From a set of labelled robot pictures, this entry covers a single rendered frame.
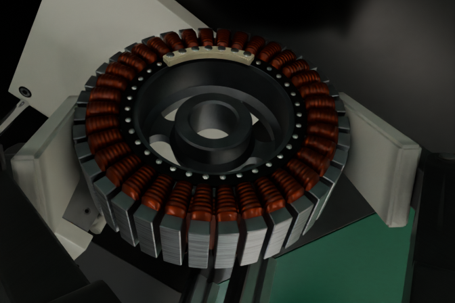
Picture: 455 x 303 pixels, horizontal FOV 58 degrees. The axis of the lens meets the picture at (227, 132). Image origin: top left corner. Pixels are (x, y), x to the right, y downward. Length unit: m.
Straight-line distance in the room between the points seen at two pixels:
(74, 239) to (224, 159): 0.12
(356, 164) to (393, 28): 0.09
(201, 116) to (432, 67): 0.13
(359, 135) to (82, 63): 0.19
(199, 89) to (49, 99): 0.16
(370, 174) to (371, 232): 0.24
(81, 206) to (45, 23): 0.16
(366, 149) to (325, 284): 0.33
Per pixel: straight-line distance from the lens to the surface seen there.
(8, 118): 0.34
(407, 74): 0.25
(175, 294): 0.54
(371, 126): 0.16
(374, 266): 0.44
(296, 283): 0.49
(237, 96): 0.20
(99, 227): 0.38
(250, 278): 0.39
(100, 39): 0.27
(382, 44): 0.24
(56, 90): 0.32
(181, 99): 0.20
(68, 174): 0.16
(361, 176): 0.17
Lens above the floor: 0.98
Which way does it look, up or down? 45 degrees down
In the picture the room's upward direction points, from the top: 159 degrees counter-clockwise
